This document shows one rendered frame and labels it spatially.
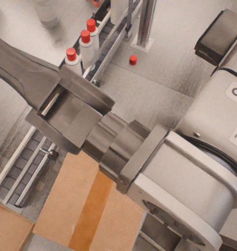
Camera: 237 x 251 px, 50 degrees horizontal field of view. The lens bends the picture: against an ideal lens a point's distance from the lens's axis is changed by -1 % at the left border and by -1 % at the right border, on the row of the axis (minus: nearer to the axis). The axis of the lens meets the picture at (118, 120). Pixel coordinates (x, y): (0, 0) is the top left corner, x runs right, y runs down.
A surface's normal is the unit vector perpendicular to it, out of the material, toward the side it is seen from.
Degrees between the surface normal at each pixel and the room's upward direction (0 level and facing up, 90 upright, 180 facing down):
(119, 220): 0
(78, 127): 18
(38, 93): 26
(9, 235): 0
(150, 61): 0
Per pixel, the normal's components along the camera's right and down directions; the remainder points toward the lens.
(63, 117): -0.20, -0.17
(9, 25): 0.04, -0.39
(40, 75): 0.11, 0.05
